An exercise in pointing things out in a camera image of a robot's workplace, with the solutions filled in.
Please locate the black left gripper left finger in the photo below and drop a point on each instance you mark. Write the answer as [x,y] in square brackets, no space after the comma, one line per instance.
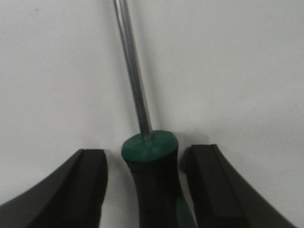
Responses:
[70,197]

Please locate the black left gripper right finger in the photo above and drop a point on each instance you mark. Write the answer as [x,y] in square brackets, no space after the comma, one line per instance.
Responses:
[222,198]

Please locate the green-handled screwdriver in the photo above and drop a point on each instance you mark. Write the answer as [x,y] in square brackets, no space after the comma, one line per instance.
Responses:
[151,155]

